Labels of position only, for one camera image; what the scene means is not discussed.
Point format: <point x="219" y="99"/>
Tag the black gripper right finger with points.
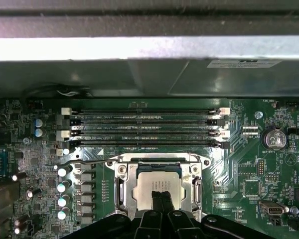
<point x="179" y="224"/>

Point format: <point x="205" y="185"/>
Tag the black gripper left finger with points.
<point x="149" y="224"/>

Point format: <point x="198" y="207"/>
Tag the silver CPU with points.
<point x="174" y="184"/>

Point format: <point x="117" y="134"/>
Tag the metal socket cover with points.
<point x="127" y="178"/>

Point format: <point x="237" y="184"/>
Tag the metal locking lever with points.
<point x="89" y="163"/>

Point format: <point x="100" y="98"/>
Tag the CPU socket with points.
<point x="152" y="157"/>

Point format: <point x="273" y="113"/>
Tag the black RAM slot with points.
<point x="152" y="122"/>
<point x="152" y="111"/>
<point x="164" y="143"/>
<point x="164" y="133"/>

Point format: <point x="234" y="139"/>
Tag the green motherboard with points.
<point x="239" y="174"/>

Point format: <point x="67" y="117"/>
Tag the silver coin battery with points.
<point x="276" y="139"/>

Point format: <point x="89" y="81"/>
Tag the black PC case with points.
<point x="89" y="79"/>

